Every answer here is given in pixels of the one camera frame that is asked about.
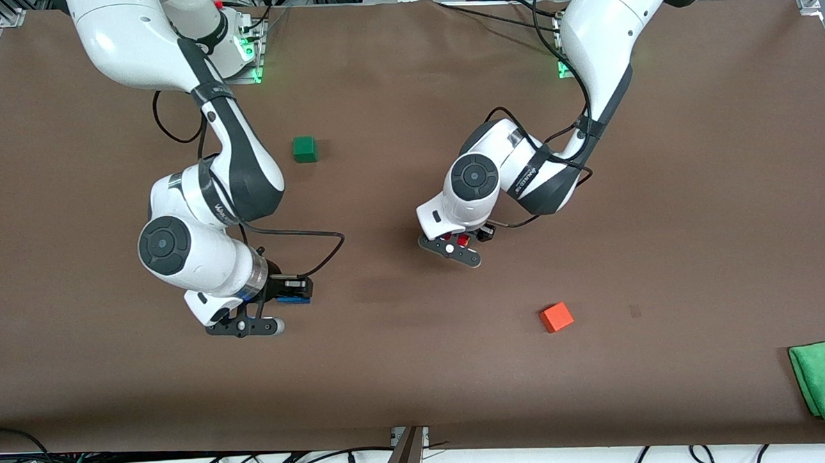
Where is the orange wooden block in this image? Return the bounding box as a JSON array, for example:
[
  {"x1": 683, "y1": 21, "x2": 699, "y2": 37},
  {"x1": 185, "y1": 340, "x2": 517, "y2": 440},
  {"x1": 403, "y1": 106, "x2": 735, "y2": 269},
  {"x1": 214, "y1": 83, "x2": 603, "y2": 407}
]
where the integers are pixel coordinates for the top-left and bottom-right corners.
[{"x1": 538, "y1": 301, "x2": 576, "y2": 334}]

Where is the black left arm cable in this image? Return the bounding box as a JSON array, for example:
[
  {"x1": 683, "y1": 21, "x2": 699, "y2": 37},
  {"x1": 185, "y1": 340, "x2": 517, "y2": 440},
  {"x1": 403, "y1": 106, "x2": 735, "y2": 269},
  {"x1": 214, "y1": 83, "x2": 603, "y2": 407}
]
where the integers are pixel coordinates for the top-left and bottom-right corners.
[{"x1": 478, "y1": 0, "x2": 600, "y2": 230}]

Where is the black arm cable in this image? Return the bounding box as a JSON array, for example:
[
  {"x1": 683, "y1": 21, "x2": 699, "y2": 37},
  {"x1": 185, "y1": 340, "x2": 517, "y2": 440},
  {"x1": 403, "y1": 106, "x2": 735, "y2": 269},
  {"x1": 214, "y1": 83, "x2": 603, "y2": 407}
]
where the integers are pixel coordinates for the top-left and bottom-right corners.
[
  {"x1": 152, "y1": 81, "x2": 349, "y2": 285},
  {"x1": 478, "y1": 0, "x2": 600, "y2": 230}
]

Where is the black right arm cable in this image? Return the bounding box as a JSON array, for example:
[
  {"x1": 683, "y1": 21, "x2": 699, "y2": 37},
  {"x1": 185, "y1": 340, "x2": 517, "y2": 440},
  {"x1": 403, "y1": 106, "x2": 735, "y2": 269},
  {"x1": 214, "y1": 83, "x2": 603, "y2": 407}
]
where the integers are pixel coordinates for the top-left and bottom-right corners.
[{"x1": 152, "y1": 81, "x2": 349, "y2": 285}]

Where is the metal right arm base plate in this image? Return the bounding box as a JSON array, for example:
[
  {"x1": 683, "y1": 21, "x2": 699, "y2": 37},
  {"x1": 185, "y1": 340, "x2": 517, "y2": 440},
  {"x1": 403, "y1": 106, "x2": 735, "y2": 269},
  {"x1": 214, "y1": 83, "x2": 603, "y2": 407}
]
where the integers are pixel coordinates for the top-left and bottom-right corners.
[{"x1": 218, "y1": 7, "x2": 271, "y2": 86}]

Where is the black cable on table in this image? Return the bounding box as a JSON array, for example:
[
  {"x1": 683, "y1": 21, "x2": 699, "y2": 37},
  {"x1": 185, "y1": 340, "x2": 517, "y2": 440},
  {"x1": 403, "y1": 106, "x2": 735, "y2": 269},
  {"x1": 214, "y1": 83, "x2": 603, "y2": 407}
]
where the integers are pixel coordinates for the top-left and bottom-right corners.
[{"x1": 435, "y1": 0, "x2": 563, "y2": 38}]

